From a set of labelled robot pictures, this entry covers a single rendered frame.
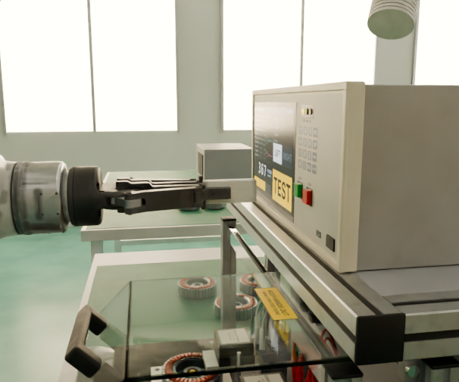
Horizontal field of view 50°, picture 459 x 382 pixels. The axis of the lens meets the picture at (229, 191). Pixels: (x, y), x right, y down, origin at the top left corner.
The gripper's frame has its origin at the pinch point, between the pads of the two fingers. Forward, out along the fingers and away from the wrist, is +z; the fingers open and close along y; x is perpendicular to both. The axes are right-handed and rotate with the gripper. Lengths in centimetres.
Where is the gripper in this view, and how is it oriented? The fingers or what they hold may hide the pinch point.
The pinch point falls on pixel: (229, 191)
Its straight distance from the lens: 65.4
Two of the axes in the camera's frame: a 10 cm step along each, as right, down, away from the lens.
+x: 0.0, -9.8, -1.8
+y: 1.7, 1.8, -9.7
